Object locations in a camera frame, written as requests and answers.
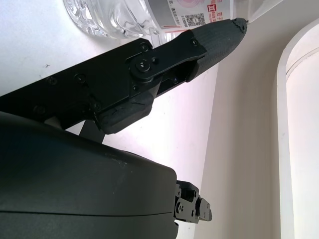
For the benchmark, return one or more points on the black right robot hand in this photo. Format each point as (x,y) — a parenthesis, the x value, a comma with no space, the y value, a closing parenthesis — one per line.
(62,179)

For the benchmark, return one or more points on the clear plastic water bottle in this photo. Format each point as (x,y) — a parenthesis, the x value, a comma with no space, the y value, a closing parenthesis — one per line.
(112,15)

